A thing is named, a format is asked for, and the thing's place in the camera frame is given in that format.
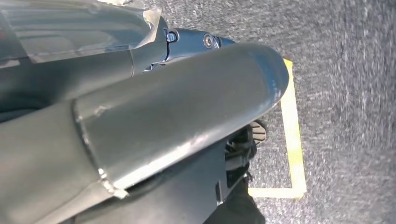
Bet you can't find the yellow floor tape square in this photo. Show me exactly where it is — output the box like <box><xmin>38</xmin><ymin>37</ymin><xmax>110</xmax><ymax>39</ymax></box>
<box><xmin>247</xmin><ymin>58</ymin><xmax>307</xmax><ymax>200</ymax></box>

